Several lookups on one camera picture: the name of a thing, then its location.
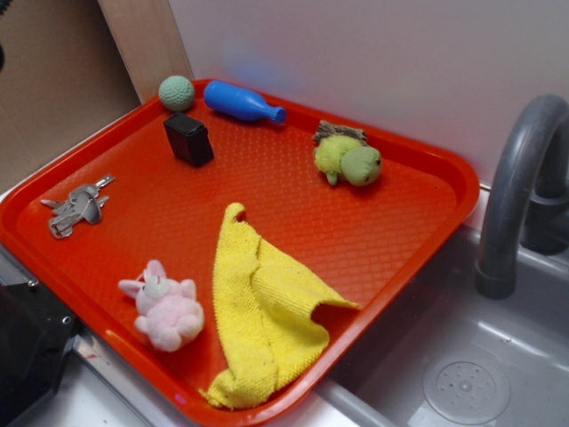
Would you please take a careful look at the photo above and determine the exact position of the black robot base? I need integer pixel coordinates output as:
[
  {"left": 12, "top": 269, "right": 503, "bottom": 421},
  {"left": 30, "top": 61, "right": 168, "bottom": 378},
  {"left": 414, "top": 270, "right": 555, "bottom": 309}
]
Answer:
[{"left": 1, "top": 279, "right": 79, "bottom": 426}]

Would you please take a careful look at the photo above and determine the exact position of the black box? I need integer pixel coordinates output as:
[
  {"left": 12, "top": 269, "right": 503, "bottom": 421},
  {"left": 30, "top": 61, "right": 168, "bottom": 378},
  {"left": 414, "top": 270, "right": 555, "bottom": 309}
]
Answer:
[{"left": 164, "top": 112, "right": 214, "bottom": 167}]

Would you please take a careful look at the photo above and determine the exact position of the red plastic tray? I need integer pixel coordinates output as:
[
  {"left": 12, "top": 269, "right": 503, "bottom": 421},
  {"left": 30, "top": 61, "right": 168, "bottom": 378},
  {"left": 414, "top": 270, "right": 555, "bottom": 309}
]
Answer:
[{"left": 1, "top": 97, "right": 479, "bottom": 426}]

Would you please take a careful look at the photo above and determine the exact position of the green plush turtle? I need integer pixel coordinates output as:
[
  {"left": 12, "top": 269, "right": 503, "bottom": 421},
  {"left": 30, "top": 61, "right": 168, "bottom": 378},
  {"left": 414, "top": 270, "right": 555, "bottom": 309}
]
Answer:
[{"left": 313, "top": 120, "right": 383, "bottom": 187}]

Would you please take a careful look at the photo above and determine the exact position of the yellow microfiber cloth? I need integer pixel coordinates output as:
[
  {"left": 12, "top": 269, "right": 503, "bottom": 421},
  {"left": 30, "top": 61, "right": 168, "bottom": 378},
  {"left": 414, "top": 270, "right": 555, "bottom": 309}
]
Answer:
[{"left": 202, "top": 203, "right": 357, "bottom": 410}]

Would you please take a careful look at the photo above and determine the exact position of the blue plastic bowling pin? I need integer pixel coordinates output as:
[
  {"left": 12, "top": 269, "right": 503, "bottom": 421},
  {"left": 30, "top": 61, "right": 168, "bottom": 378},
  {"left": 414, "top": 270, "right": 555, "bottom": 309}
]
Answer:
[{"left": 204, "top": 80, "right": 287, "bottom": 125}]

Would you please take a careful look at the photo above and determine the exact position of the pink plush bunny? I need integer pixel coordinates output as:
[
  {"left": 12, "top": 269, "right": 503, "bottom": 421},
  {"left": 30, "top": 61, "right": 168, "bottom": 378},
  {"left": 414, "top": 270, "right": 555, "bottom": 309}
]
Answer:
[{"left": 118, "top": 260, "right": 205, "bottom": 352}]

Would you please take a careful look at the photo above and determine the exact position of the green knitted ball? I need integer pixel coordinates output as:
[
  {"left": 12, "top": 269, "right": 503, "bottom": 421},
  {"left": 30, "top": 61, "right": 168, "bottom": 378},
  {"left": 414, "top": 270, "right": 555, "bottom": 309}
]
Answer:
[{"left": 158, "top": 76, "right": 196, "bottom": 112}]

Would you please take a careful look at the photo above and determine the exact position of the grey plastic sink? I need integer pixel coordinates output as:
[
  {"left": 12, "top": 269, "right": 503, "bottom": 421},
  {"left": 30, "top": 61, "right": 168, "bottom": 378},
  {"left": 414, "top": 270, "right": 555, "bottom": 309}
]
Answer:
[{"left": 317, "top": 227, "right": 568, "bottom": 426}]

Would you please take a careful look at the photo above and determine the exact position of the grey toy faucet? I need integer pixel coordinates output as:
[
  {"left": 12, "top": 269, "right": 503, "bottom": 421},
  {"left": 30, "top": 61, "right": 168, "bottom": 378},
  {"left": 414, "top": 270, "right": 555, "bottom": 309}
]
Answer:
[{"left": 475, "top": 94, "right": 568, "bottom": 299}]

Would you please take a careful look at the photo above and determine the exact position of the wooden board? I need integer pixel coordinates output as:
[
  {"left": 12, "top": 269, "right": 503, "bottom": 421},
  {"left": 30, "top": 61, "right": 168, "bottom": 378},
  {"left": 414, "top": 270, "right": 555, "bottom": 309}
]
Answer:
[{"left": 99, "top": 0, "right": 194, "bottom": 102}]

